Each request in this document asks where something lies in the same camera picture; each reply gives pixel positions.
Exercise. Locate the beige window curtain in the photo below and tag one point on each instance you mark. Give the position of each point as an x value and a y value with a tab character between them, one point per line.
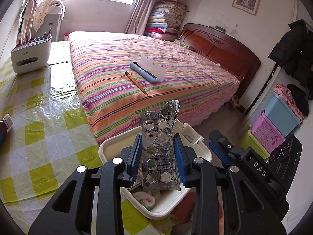
139	18

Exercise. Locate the white tissue paper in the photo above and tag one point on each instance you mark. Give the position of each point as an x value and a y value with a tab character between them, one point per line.
147	199

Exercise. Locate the striped colourful bed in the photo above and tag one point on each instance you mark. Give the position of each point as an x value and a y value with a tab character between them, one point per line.
120	75

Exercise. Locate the framed picture on wall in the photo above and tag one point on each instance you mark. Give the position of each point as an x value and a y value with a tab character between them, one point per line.
249	6

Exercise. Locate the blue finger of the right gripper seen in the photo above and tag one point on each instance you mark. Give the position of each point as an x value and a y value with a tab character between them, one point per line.
223	158

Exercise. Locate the stack of folded quilts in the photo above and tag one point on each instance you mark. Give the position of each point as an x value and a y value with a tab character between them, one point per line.
165	20

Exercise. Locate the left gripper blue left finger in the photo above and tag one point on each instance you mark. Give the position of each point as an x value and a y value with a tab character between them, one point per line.
135	157

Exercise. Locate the blue grey pencil case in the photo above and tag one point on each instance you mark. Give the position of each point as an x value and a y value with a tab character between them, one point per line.
148	69

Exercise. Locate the blue plastic storage box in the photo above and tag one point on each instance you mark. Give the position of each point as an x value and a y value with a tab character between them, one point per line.
281	116

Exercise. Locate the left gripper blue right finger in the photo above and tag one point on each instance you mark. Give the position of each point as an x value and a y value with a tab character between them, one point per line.
181	159

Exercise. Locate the green plastic storage box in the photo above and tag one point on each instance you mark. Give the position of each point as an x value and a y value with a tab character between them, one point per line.
248	140

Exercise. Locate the black jacket hanging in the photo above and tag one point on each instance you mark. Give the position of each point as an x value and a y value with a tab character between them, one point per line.
293	53

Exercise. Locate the yellow pencil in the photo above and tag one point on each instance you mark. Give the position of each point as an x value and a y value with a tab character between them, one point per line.
136	83

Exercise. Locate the brown medicine bottle white cap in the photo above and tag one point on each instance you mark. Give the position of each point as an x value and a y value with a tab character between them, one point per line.
5	124

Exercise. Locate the checkered yellow plastic tablecloth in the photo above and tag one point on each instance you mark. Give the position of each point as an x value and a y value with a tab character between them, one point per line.
49	138

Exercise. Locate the purple plastic basket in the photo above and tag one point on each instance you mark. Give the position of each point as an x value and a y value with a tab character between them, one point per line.
266	133

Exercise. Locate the white desktop organizer box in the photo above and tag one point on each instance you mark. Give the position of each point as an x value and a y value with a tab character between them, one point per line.
32	55

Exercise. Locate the wooden bed headboard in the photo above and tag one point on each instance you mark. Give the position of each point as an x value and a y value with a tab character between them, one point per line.
222	49

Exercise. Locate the silver pill blister pack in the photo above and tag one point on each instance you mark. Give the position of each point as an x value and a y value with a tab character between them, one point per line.
158	159

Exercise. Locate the white cabinet with dotted cloth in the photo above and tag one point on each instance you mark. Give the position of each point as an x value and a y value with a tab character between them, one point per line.
48	17

